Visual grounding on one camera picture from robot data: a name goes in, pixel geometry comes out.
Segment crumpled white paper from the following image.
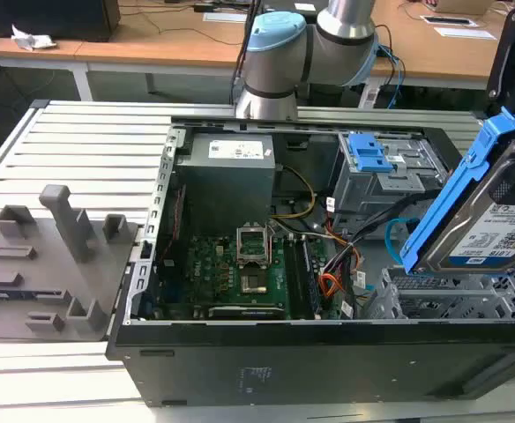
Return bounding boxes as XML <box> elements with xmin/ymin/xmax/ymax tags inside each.
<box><xmin>10</xmin><ymin>24</ymin><xmax>58</xmax><ymax>52</ymax></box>

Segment RAM stick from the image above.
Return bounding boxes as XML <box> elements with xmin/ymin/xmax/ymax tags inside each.
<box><xmin>302</xmin><ymin>240</ymin><xmax>322</xmax><ymax>312</ymax></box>

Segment grey parts rack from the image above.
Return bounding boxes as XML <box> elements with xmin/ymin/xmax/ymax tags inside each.
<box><xmin>0</xmin><ymin>184</ymin><xmax>146</xmax><ymax>343</ymax></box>

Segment blue cables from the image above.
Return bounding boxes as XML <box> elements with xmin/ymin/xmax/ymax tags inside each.
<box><xmin>378</xmin><ymin>43</ymin><xmax>407</xmax><ymax>110</ymax></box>

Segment yellow wire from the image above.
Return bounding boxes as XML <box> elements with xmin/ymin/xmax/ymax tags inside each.
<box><xmin>271</xmin><ymin>164</ymin><xmax>317</xmax><ymax>220</ymax></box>

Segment grey metal disk bay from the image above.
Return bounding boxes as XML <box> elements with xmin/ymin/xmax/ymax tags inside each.
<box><xmin>362</xmin><ymin>265</ymin><xmax>515</xmax><ymax>322</ymax></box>

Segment white paper sheet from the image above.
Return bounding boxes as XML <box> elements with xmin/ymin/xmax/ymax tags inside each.
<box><xmin>432</xmin><ymin>25</ymin><xmax>497</xmax><ymax>41</ymax></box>
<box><xmin>203</xmin><ymin>11</ymin><xmax>249</xmax><ymax>24</ymax></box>

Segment blue disk wire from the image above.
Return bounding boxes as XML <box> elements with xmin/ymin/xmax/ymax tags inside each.
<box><xmin>384</xmin><ymin>217</ymin><xmax>418</xmax><ymax>267</ymax></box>

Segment blue plastic cage latch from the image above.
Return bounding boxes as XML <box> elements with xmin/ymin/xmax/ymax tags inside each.
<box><xmin>347</xmin><ymin>133</ymin><xmax>393</xmax><ymax>174</ymax></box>

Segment CPU socket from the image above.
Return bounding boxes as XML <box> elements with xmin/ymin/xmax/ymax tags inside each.
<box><xmin>238</xmin><ymin>271</ymin><xmax>271</xmax><ymax>296</ymax></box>

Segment metal socket cover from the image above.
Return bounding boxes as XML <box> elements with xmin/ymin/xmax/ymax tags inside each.
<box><xmin>235</xmin><ymin>223</ymin><xmax>272</xmax><ymax>268</ymax></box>

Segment green motherboard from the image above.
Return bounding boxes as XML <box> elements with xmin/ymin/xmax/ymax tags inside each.
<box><xmin>155</xmin><ymin>233</ymin><xmax>351</xmax><ymax>321</ymax></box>

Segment black graphics card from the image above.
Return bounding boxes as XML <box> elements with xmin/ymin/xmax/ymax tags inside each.
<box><xmin>205</xmin><ymin>304</ymin><xmax>287</xmax><ymax>320</ymax></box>

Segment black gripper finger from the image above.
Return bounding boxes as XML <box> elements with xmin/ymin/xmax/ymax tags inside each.
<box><xmin>489</xmin><ymin>139</ymin><xmax>515</xmax><ymax>207</ymax></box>

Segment grey metal drive cage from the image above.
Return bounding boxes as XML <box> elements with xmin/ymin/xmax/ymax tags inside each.
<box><xmin>331</xmin><ymin>131</ymin><xmax>449</xmax><ymax>240</ymax></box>

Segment grey power supply unit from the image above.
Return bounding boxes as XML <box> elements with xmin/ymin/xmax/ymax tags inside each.
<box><xmin>175</xmin><ymin>133</ymin><xmax>278</xmax><ymax>231</ymax></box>

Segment wooden desk white frame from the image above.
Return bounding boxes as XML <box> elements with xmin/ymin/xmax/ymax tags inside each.
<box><xmin>0</xmin><ymin>4</ymin><xmax>258</xmax><ymax>102</ymax></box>
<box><xmin>362</xmin><ymin>0</ymin><xmax>515</xmax><ymax>109</ymax></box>

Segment black RAM slot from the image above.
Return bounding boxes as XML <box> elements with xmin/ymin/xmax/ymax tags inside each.
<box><xmin>283</xmin><ymin>237</ymin><xmax>305</xmax><ymax>319</ymax></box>

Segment black box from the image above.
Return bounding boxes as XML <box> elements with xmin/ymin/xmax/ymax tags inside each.
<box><xmin>0</xmin><ymin>0</ymin><xmax>122</xmax><ymax>43</ymax></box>

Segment black sleeved disk wire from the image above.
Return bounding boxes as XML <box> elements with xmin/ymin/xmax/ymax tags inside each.
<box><xmin>339</xmin><ymin>192</ymin><xmax>437</xmax><ymax>265</ymax></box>

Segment thin red wire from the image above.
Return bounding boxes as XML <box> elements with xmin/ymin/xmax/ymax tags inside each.
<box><xmin>157</xmin><ymin>183</ymin><xmax>187</xmax><ymax>266</ymax></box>

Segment black arm base cables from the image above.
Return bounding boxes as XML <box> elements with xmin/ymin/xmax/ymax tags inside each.
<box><xmin>229</xmin><ymin>0</ymin><xmax>264</xmax><ymax>105</ymax></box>

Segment black open PC case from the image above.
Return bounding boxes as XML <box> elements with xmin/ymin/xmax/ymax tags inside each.
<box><xmin>105</xmin><ymin>115</ymin><xmax>515</xmax><ymax>409</ymax></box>

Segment hard disk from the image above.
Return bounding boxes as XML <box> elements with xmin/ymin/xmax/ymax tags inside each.
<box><xmin>399</xmin><ymin>107</ymin><xmax>515</xmax><ymax>278</ymax></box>

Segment orange wire bundle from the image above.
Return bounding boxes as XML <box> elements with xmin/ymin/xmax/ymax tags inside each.
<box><xmin>318</xmin><ymin>271</ymin><xmax>347</xmax><ymax>306</ymax></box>

